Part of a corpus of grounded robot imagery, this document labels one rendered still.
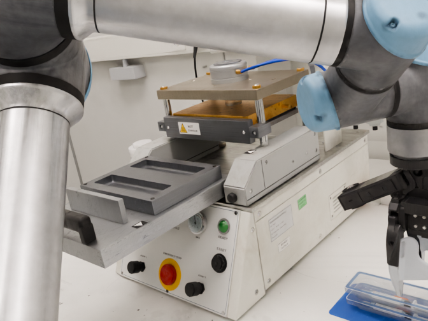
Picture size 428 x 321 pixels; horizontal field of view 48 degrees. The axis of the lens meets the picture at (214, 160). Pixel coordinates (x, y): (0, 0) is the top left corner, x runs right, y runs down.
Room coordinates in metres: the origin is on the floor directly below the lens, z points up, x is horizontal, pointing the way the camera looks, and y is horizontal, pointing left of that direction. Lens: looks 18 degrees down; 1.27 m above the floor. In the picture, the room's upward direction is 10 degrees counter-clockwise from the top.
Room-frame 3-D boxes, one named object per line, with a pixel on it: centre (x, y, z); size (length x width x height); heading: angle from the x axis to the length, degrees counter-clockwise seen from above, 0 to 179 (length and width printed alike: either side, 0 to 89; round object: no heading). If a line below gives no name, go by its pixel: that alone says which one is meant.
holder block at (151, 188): (0.83, 0.12, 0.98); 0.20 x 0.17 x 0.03; 46
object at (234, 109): (1.01, -0.07, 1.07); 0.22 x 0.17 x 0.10; 46
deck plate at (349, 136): (1.04, -0.09, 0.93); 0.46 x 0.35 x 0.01; 136
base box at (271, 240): (1.00, -0.07, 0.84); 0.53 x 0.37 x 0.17; 136
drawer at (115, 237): (0.79, 0.15, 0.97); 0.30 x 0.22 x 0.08; 136
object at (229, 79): (1.02, -0.10, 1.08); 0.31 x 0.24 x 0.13; 46
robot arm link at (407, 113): (0.62, -0.27, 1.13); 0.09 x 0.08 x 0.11; 100
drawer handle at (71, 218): (0.69, 0.25, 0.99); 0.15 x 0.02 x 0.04; 46
